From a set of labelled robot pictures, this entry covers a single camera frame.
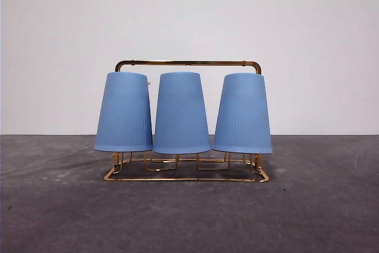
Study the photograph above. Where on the blue ribbed plastic cup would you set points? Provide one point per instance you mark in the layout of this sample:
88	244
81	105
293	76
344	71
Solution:
242	113
124	113
181	113

